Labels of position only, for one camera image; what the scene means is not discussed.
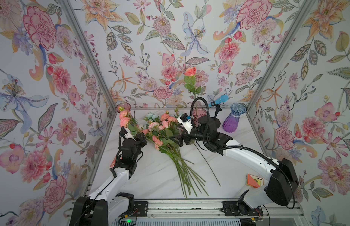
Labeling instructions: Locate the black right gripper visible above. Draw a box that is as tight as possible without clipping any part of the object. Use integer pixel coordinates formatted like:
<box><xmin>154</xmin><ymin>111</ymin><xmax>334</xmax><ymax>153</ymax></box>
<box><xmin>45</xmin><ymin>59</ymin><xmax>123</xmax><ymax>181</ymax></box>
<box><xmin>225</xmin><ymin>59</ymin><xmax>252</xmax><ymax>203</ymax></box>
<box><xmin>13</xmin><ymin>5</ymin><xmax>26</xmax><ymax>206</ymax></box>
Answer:
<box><xmin>171</xmin><ymin>123</ymin><xmax>212</xmax><ymax>148</ymax></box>

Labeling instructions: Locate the single pink rose stem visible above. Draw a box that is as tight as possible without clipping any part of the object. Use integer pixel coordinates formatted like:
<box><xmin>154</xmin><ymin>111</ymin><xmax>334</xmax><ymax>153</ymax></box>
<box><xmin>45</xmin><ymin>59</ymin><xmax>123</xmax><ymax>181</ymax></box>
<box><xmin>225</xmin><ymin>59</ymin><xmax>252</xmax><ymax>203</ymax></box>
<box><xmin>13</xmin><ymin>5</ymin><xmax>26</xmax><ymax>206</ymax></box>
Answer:
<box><xmin>184</xmin><ymin>67</ymin><xmax>202</xmax><ymax>97</ymax></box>

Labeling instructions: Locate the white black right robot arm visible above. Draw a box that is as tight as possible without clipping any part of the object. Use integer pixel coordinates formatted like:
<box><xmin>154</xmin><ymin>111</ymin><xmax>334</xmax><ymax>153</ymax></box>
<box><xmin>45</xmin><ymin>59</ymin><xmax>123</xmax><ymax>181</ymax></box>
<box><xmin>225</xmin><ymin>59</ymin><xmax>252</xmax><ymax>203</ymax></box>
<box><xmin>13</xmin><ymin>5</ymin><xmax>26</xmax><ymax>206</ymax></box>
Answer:
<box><xmin>171</xmin><ymin>95</ymin><xmax>300</xmax><ymax>216</ymax></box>

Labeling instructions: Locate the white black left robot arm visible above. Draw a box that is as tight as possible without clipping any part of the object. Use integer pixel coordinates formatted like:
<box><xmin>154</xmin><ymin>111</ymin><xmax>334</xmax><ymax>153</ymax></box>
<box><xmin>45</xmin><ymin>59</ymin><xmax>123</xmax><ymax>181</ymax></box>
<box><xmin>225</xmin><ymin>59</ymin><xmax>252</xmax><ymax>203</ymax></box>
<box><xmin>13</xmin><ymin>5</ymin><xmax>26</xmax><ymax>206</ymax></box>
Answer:
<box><xmin>69</xmin><ymin>127</ymin><xmax>147</xmax><ymax>226</ymax></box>

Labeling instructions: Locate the pink ribbed glass vase centre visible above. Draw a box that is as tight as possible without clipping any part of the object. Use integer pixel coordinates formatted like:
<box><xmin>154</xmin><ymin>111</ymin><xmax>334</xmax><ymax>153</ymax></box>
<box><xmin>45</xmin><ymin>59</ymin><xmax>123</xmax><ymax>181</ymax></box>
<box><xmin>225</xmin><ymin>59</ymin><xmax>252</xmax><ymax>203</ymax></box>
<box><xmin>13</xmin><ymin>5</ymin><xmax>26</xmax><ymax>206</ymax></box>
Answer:
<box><xmin>192</xmin><ymin>108</ymin><xmax>207</xmax><ymax>127</ymax></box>

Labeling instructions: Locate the pink ribbed glass vase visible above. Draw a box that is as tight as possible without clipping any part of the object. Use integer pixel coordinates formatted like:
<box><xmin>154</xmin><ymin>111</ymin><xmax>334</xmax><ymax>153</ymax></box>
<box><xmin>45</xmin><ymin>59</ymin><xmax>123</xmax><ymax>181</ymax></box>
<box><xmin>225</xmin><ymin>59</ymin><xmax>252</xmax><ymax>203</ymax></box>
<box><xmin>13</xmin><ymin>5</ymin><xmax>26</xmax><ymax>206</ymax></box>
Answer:
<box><xmin>116</xmin><ymin>103</ymin><xmax>131</xmax><ymax>113</ymax></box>
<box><xmin>192</xmin><ymin>108</ymin><xmax>207</xmax><ymax>127</ymax></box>

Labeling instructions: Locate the blue purple glass vase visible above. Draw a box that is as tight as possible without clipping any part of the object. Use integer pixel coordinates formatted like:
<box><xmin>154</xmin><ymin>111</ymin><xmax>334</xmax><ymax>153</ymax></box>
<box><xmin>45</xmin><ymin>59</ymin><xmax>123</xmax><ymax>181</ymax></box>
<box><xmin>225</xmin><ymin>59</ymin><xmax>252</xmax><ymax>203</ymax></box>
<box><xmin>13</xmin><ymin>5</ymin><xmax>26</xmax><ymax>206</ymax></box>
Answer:
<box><xmin>222</xmin><ymin>103</ymin><xmax>246</xmax><ymax>133</ymax></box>

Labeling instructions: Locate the bunch of artificial flowers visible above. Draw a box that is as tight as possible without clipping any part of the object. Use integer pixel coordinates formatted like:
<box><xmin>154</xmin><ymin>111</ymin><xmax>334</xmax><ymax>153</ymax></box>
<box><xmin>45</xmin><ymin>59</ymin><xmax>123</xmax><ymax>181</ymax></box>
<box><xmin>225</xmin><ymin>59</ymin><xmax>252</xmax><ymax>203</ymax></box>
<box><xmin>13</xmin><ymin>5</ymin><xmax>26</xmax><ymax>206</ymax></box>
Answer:
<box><xmin>118</xmin><ymin>110</ymin><xmax>222</xmax><ymax>198</ymax></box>

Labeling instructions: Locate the pink ribbed glass vase left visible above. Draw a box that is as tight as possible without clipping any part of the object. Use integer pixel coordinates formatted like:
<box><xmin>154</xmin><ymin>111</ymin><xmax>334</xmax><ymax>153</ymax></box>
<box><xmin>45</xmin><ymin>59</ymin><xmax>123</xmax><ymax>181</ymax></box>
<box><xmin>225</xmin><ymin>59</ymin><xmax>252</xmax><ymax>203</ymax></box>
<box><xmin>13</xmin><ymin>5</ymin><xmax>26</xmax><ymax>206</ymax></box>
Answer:
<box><xmin>116</xmin><ymin>103</ymin><xmax>131</xmax><ymax>113</ymax></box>

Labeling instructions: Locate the blue microphone on black stand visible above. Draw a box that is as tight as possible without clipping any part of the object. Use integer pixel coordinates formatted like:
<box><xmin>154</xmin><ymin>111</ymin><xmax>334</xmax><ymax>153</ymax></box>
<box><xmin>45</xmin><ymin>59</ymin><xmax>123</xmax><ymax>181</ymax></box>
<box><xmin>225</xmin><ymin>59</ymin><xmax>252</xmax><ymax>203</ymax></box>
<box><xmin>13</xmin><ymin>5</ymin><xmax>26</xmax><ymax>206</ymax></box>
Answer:
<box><xmin>208</xmin><ymin>95</ymin><xmax>229</xmax><ymax>119</ymax></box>

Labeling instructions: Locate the orange pink card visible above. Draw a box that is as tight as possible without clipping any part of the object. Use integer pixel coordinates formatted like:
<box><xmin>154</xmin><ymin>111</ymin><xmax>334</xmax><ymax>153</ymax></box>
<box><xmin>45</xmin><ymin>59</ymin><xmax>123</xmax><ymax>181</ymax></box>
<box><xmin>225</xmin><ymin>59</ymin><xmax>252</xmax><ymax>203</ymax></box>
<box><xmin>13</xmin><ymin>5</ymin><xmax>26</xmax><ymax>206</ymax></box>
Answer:
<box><xmin>246</xmin><ymin>174</ymin><xmax>264</xmax><ymax>188</ymax></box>

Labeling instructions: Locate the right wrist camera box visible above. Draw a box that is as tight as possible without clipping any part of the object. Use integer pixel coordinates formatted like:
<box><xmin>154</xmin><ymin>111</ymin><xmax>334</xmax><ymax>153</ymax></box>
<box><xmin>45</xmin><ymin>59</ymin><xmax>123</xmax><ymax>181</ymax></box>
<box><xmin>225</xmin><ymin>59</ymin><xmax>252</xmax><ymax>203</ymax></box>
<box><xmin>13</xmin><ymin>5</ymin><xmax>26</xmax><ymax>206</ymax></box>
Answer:
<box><xmin>177</xmin><ymin>114</ymin><xmax>193</xmax><ymax>133</ymax></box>

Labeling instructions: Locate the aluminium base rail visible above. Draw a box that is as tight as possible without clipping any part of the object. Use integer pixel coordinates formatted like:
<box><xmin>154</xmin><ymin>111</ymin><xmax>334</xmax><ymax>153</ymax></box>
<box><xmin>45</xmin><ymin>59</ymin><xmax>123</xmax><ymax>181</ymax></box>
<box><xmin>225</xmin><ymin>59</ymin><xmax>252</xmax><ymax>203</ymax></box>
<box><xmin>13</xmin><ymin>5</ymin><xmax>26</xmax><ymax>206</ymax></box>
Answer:
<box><xmin>64</xmin><ymin>198</ymin><xmax>305</xmax><ymax>226</ymax></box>

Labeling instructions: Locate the right corner aluminium post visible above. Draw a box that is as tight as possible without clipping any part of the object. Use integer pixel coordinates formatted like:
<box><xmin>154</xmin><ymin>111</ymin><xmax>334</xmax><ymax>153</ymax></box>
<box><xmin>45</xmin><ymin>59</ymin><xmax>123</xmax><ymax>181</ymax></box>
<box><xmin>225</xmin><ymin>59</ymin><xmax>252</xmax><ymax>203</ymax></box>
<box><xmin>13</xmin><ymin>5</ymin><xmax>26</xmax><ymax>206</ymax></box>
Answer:
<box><xmin>246</xmin><ymin>0</ymin><xmax>309</xmax><ymax>111</ymax></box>

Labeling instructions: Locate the corner aluminium post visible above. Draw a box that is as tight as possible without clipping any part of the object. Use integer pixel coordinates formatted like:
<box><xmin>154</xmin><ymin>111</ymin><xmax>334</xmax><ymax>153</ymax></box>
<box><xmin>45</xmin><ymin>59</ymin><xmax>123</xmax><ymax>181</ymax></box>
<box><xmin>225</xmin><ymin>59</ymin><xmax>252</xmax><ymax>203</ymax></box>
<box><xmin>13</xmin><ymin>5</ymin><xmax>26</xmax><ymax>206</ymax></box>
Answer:
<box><xmin>246</xmin><ymin>0</ymin><xmax>309</xmax><ymax>111</ymax></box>
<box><xmin>59</xmin><ymin>0</ymin><xmax>116</xmax><ymax>112</ymax></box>

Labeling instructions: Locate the left corner aluminium post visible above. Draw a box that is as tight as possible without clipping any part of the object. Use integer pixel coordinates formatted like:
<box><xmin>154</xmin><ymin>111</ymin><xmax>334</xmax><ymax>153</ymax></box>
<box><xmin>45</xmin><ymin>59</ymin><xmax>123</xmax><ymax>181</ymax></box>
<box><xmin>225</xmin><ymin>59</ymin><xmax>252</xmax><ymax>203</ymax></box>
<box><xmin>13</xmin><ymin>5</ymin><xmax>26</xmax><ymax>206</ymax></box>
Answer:
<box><xmin>59</xmin><ymin>0</ymin><xmax>116</xmax><ymax>112</ymax></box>

